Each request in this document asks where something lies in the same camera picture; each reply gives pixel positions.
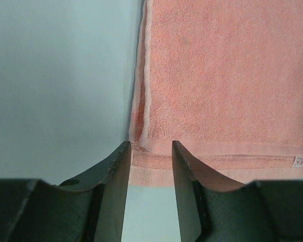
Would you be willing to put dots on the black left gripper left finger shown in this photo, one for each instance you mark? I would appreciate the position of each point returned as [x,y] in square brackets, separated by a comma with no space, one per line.
[87,207]

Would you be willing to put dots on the pink towel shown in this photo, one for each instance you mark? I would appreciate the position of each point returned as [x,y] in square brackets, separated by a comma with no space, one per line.
[224,78]

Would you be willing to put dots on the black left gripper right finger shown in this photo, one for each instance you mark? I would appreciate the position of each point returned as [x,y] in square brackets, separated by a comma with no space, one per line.
[214,207]

